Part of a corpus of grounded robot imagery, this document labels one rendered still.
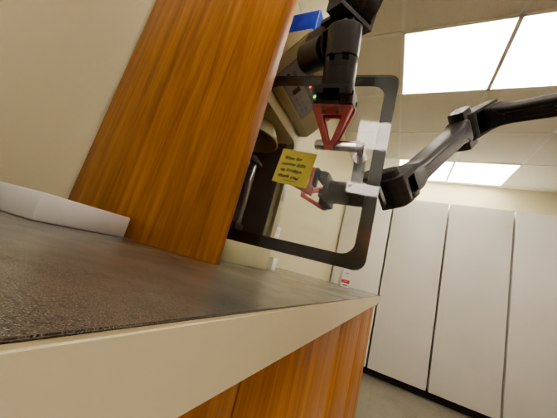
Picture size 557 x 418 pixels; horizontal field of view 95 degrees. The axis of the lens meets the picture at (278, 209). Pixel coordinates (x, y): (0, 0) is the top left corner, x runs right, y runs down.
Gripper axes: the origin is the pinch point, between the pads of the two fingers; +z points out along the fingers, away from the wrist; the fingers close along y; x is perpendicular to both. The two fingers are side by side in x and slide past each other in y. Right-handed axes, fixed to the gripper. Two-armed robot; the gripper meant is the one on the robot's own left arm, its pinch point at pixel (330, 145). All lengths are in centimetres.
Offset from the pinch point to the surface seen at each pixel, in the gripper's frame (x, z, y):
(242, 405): 1.7, 24.0, 32.1
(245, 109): -16.5, -5.5, 2.9
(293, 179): -6.9, 7.1, -1.4
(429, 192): 80, 26, -372
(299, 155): -6.7, 2.1, -3.6
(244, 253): -21.0, 28.6, -9.4
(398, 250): 45, 98, -295
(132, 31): -66, -30, -13
